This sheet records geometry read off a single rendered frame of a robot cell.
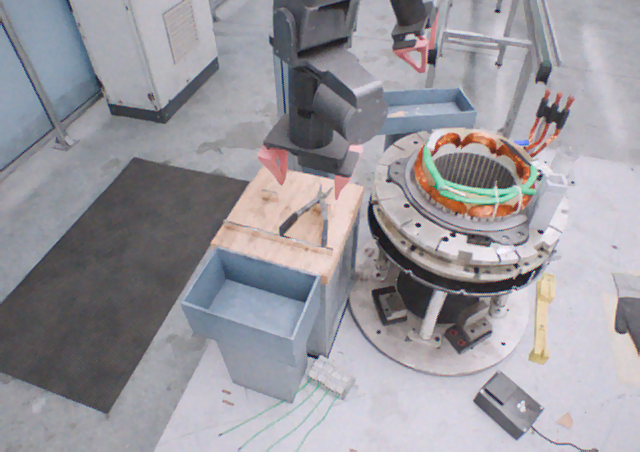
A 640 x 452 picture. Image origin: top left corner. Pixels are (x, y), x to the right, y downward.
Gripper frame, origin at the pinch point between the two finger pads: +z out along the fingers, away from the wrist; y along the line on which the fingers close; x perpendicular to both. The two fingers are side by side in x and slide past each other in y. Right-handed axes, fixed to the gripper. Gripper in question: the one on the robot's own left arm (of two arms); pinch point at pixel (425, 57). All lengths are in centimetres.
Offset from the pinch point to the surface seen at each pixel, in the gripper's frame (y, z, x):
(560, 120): -19.4, 2.6, -25.7
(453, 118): -3.9, 13.7, -3.2
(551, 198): -33.4, 4.3, -25.0
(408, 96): 1.7, 10.7, 7.7
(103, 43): 79, 0, 212
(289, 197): -39.0, -2.7, 14.2
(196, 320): -64, -5, 17
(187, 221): 4, 69, 143
